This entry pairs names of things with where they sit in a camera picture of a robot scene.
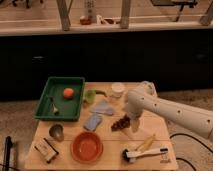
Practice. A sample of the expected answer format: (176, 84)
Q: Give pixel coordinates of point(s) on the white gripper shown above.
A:
(134, 110)

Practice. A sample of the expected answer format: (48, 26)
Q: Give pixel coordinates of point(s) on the dark purple grape bunch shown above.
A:
(121, 124)

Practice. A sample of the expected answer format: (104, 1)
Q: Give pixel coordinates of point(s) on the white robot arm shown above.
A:
(144, 97)

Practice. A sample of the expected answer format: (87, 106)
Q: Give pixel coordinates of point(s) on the red orange bowl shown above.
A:
(86, 147)

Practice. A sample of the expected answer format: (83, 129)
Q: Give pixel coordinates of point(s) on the white black dish brush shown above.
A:
(131, 156)

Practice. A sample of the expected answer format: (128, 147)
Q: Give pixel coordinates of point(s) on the white cup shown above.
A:
(117, 89)

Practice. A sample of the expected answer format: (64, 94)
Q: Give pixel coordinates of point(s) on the blue sponge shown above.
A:
(92, 122)

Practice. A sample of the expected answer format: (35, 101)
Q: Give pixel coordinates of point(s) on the green plastic tray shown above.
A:
(69, 109)

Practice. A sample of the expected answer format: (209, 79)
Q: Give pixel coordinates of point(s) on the orange fruit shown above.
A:
(68, 93)

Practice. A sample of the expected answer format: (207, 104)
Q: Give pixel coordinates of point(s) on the grey metal cup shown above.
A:
(56, 132)

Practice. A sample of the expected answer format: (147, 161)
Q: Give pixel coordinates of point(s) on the small metal utensil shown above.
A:
(55, 109)

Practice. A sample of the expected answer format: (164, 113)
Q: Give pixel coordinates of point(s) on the small cardboard box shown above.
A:
(44, 147)

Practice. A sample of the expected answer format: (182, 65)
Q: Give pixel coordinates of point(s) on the red background object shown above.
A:
(85, 21)

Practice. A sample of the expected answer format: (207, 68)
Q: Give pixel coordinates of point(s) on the black stand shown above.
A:
(7, 149)

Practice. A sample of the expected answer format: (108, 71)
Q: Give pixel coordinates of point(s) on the green cup with handle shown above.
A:
(90, 95)

